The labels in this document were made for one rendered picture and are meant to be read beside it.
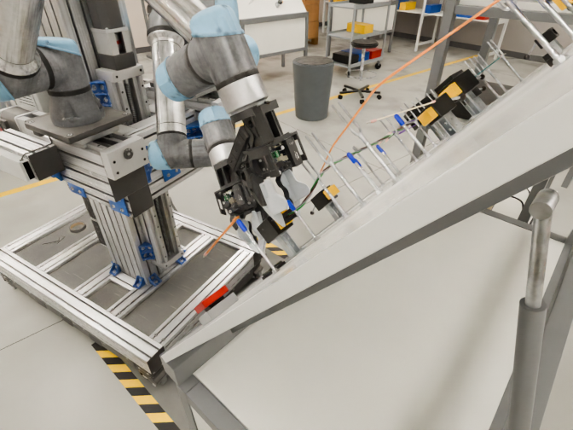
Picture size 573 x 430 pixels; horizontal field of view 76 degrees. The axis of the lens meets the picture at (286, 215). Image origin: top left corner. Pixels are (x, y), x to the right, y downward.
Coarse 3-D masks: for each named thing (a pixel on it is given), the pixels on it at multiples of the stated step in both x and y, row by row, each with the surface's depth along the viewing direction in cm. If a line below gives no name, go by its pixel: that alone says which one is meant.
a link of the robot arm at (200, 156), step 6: (192, 144) 93; (198, 144) 93; (204, 144) 93; (192, 150) 92; (198, 150) 92; (204, 150) 93; (198, 156) 93; (204, 156) 93; (198, 162) 94; (204, 162) 94; (210, 162) 94
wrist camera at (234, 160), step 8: (240, 128) 61; (240, 136) 62; (248, 136) 61; (240, 144) 63; (232, 152) 67; (240, 152) 65; (232, 160) 68; (240, 160) 67; (232, 168) 69; (240, 168) 70
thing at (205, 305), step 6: (222, 288) 60; (216, 294) 59; (222, 294) 60; (204, 300) 58; (210, 300) 58; (216, 300) 60; (198, 306) 59; (204, 306) 58; (210, 306) 59; (198, 312) 61
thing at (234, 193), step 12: (216, 168) 80; (228, 168) 83; (228, 180) 79; (240, 180) 78; (216, 192) 79; (228, 192) 79; (240, 192) 77; (228, 204) 78; (240, 204) 77; (252, 204) 78; (240, 216) 83
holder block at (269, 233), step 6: (264, 222) 70; (270, 222) 69; (258, 228) 72; (264, 228) 71; (270, 228) 69; (276, 228) 69; (288, 228) 71; (264, 234) 72; (270, 234) 70; (276, 234) 69; (270, 240) 71
